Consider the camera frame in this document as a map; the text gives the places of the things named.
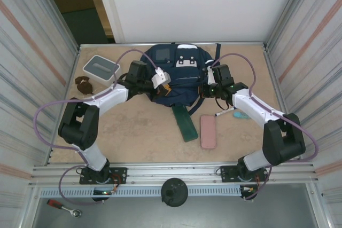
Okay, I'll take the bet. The black round knob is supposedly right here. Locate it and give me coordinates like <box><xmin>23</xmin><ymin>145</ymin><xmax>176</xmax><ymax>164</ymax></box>
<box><xmin>160</xmin><ymin>177</ymin><xmax>189</xmax><ymax>208</ymax></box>

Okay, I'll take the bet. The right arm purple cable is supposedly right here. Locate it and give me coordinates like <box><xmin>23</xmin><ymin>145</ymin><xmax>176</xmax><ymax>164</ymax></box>
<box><xmin>209</xmin><ymin>53</ymin><xmax>320</xmax><ymax>201</ymax></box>

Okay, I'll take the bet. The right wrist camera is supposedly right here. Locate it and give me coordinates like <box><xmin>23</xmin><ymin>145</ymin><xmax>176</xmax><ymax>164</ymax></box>
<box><xmin>206</xmin><ymin>65</ymin><xmax>216</xmax><ymax>87</ymax></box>

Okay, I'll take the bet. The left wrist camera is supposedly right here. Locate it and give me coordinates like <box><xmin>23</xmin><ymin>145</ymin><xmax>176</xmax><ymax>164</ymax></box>
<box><xmin>151</xmin><ymin>67</ymin><xmax>172</xmax><ymax>90</ymax></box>

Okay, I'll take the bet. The small circuit board with wires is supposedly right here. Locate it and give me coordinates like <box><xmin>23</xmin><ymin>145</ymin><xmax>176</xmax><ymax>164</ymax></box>
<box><xmin>239</xmin><ymin>184</ymin><xmax>260</xmax><ymax>194</ymax></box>
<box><xmin>92</xmin><ymin>188</ymin><xmax>120</xmax><ymax>196</ymax></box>

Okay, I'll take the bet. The navy blue backpack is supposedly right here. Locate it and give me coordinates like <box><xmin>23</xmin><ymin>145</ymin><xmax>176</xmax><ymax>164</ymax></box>
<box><xmin>117</xmin><ymin>43</ymin><xmax>222</xmax><ymax>115</ymax></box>

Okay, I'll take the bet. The red-handled ratchet wrench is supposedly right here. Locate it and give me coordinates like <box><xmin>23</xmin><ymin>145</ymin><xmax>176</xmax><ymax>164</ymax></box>
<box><xmin>46</xmin><ymin>199</ymin><xmax>82</xmax><ymax>218</ymax></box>

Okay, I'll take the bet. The grey slotted cable duct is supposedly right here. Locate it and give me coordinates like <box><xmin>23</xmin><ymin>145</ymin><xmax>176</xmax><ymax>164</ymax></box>
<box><xmin>39</xmin><ymin>186</ymin><xmax>243</xmax><ymax>199</ymax></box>

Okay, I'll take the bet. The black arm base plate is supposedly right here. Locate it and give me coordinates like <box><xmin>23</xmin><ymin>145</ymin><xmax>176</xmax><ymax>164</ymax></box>
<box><xmin>79</xmin><ymin>167</ymin><xmax>128</xmax><ymax>185</ymax></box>
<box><xmin>220</xmin><ymin>165</ymin><xmax>269</xmax><ymax>183</ymax></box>

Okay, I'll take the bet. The green pencil case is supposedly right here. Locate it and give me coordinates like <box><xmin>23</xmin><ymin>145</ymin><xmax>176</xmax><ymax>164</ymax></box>
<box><xmin>172</xmin><ymin>105</ymin><xmax>199</xmax><ymax>143</ymax></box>

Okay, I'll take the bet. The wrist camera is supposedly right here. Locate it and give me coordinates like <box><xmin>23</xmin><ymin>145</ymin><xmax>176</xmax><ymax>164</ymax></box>
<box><xmin>206</xmin><ymin>65</ymin><xmax>216</xmax><ymax>87</ymax></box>
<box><xmin>151</xmin><ymin>67</ymin><xmax>172</xmax><ymax>90</ymax></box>

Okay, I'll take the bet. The brown small object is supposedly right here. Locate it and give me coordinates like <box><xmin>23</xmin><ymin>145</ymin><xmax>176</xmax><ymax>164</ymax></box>
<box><xmin>76</xmin><ymin>82</ymin><xmax>94</xmax><ymax>95</ymax></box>

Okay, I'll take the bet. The white marker blue cap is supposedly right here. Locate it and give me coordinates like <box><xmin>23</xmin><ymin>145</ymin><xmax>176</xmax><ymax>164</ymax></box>
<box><xmin>214</xmin><ymin>106</ymin><xmax>237</xmax><ymax>117</ymax></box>

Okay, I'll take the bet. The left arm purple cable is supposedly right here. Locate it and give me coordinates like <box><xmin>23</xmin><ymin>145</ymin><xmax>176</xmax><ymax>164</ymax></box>
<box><xmin>34</xmin><ymin>50</ymin><xmax>161</xmax><ymax>207</ymax></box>

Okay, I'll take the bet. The white grey tissue box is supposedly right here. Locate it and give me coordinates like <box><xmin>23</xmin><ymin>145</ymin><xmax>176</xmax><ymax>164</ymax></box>
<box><xmin>82</xmin><ymin>54</ymin><xmax>122</xmax><ymax>88</ymax></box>

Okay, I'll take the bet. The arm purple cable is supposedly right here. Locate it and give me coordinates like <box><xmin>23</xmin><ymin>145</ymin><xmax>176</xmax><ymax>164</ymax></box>
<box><xmin>34</xmin><ymin>50</ymin><xmax>161</xmax><ymax>207</ymax></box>
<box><xmin>209</xmin><ymin>53</ymin><xmax>320</xmax><ymax>201</ymax></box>

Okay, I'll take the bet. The aluminium mounting rail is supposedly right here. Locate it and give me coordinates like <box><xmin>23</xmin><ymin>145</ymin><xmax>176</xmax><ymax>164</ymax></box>
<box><xmin>28</xmin><ymin>161</ymin><xmax>320</xmax><ymax>188</ymax></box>

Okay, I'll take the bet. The pink pencil case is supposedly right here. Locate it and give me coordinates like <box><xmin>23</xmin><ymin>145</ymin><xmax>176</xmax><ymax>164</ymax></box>
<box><xmin>200</xmin><ymin>114</ymin><xmax>216</xmax><ymax>150</ymax></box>

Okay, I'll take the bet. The aluminium table edge rail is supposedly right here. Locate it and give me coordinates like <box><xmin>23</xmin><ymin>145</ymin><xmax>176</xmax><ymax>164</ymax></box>
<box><xmin>79</xmin><ymin>41</ymin><xmax>268</xmax><ymax>50</ymax></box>

